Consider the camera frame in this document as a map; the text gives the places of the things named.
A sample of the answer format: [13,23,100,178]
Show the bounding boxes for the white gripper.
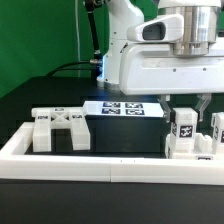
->
[118,13,224,124]

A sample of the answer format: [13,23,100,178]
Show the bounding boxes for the white chair seat part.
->
[165,133,224,161]

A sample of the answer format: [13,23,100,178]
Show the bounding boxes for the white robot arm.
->
[97,0,224,119]

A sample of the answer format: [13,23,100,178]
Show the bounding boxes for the white sheet with tags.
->
[83,101,164,118]

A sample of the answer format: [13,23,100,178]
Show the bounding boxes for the white U-shaped fence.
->
[0,122,224,185]

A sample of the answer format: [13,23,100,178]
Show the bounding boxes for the black corrugated hose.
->
[83,0,108,78]

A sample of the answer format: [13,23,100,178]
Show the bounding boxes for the black table cables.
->
[45,60,101,78]

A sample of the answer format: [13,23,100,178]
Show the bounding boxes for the white chair back frame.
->
[31,107,90,152]

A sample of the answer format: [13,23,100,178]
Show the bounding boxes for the white thin cable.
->
[75,0,82,78]

